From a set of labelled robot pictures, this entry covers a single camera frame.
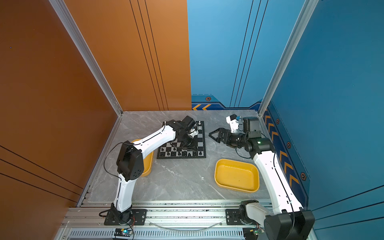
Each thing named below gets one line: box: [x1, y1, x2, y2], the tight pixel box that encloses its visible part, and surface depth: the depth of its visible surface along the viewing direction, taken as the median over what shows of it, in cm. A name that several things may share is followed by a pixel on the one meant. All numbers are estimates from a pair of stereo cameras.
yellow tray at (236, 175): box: [214, 158, 260, 193], surface depth 87 cm
